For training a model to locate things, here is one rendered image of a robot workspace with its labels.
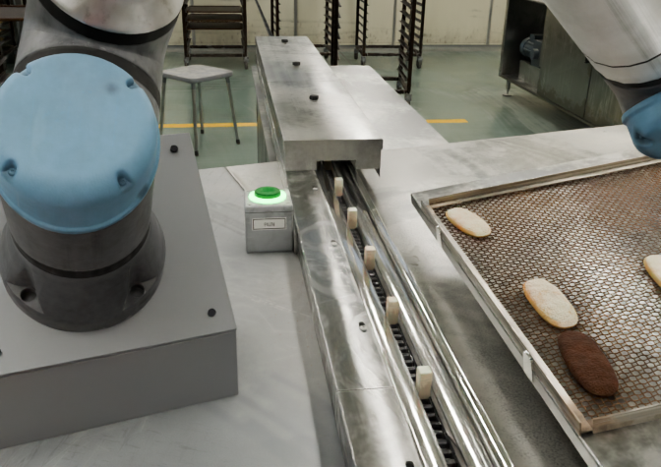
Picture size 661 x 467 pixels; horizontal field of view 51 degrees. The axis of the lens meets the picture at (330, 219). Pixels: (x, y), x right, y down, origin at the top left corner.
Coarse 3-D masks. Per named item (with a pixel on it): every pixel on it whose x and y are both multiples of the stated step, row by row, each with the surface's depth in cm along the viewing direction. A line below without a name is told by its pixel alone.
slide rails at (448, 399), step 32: (352, 192) 118; (352, 256) 95; (384, 256) 96; (384, 320) 80; (416, 320) 80; (416, 352) 74; (448, 384) 69; (416, 416) 64; (448, 416) 64; (480, 448) 60
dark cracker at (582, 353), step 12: (564, 336) 68; (576, 336) 67; (588, 336) 67; (564, 348) 66; (576, 348) 65; (588, 348) 65; (564, 360) 65; (576, 360) 64; (588, 360) 63; (600, 360) 63; (576, 372) 63; (588, 372) 62; (600, 372) 62; (612, 372) 62; (588, 384) 61; (600, 384) 61; (612, 384) 61; (600, 396) 60
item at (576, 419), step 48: (480, 192) 102; (528, 192) 102; (576, 192) 99; (480, 240) 90; (576, 240) 86; (480, 288) 78; (624, 288) 75; (528, 336) 70; (576, 384) 63; (576, 432) 57
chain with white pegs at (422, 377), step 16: (256, 0) 427; (336, 192) 119; (352, 208) 106; (352, 224) 106; (368, 256) 93; (368, 272) 93; (384, 304) 86; (400, 336) 79; (400, 352) 76; (416, 368) 73; (416, 384) 69; (432, 416) 66; (448, 448) 63; (448, 464) 60
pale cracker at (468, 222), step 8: (456, 208) 98; (464, 208) 98; (448, 216) 97; (456, 216) 95; (464, 216) 95; (472, 216) 94; (456, 224) 94; (464, 224) 93; (472, 224) 92; (480, 224) 92; (464, 232) 92; (472, 232) 91; (480, 232) 91; (488, 232) 91
